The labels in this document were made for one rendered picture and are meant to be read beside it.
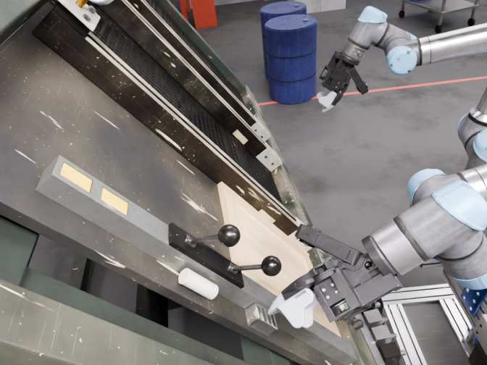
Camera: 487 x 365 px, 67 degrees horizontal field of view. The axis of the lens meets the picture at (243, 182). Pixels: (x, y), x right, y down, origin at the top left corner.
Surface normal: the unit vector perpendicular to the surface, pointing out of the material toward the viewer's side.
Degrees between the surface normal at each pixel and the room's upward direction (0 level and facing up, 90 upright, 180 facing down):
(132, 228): 90
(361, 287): 39
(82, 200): 90
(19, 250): 57
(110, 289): 0
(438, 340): 0
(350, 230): 0
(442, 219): 44
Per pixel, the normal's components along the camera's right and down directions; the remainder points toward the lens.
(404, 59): -0.19, 0.63
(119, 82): 0.17, 0.61
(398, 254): -0.27, 0.11
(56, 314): 0.77, -0.58
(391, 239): -0.59, -0.42
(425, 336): -0.11, -0.77
